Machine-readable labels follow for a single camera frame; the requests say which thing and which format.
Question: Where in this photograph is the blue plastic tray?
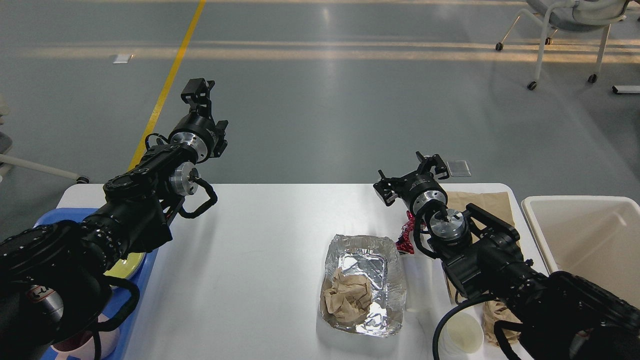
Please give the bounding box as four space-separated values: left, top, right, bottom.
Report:
34 207 158 360

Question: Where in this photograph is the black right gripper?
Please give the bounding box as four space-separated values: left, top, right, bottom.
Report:
373 152 450 215

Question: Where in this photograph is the pale green plate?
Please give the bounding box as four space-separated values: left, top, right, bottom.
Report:
116 252 146 280

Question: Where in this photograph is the white chair base left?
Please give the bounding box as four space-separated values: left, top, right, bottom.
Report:
0 95 91 185

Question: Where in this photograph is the white plastic bin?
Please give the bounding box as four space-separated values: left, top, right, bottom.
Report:
521 195 640 306

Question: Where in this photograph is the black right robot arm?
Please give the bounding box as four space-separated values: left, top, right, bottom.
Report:
373 152 640 360

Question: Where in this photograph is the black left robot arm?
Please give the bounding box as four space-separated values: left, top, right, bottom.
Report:
0 78 228 360

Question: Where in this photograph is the pink mug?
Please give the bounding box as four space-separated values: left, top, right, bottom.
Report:
50 328 121 360

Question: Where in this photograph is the white object far right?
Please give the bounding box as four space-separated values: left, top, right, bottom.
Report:
612 85 640 95

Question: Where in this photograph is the floor outlet plate right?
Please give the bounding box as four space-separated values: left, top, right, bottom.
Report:
446 160 473 177

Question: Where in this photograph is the grey office chair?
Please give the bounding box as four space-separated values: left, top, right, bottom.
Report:
494 0 629 91

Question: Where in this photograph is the aluminium foil tray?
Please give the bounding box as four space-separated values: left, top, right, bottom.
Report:
318 234 407 338

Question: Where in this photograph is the brown paper bag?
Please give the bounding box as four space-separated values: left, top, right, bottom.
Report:
447 191 520 347

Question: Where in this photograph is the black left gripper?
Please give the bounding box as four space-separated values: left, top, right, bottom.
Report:
168 78 229 164

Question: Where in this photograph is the white paper cup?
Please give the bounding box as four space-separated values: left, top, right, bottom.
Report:
438 312 485 356

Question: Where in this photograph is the red snack wrapper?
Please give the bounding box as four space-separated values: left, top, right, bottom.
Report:
395 210 415 255

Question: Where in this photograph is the yellow plate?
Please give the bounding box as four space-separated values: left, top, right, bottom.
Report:
104 252 146 280

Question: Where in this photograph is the floor outlet plate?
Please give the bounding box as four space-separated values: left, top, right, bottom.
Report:
446 160 473 177
112 54 135 65

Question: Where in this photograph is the crumpled brown paper ball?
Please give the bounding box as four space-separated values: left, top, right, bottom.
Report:
322 268 373 325

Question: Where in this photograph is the floor outlet plate left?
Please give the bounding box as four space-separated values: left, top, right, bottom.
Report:
112 54 135 65

